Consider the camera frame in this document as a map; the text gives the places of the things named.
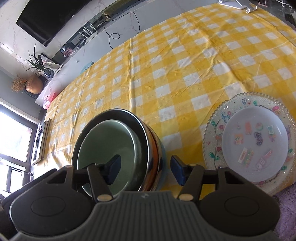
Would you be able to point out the white phone stand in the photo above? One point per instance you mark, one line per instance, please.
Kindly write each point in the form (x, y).
(239, 4)

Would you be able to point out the clear glass sticker plate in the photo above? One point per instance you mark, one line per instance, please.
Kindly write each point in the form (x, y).
(212, 120)

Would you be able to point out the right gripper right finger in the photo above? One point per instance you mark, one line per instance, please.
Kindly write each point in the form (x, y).
(189, 177)

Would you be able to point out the red pink box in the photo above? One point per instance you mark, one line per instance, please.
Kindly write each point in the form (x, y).
(48, 99)

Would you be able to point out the small teal plastic stool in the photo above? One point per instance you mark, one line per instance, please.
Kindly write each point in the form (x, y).
(86, 67)

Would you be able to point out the small white sticker plate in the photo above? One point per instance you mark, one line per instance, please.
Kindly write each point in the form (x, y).
(255, 143)

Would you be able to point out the copper round vase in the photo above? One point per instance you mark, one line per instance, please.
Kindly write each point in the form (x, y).
(34, 85)

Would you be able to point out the white wifi router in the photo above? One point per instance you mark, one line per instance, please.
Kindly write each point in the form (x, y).
(88, 31)

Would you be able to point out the wooden tray with black item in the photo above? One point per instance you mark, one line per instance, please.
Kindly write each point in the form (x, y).
(40, 142)

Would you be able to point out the yellow checkered tablecloth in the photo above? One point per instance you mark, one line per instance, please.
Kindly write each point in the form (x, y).
(174, 75)

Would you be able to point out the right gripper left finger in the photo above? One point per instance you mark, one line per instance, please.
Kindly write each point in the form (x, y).
(101, 176)

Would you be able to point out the white TV cabinet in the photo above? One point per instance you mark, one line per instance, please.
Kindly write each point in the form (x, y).
(123, 27)

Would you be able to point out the black wall television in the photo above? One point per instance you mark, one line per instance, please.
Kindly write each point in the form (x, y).
(43, 19)

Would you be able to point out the green plant in glass vase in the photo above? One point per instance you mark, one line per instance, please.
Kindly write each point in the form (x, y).
(37, 63)

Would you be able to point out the orange steel bowl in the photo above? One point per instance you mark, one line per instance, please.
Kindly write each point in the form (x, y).
(147, 163)

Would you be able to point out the green ceramic bowl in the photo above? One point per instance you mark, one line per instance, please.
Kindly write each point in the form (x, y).
(109, 138)

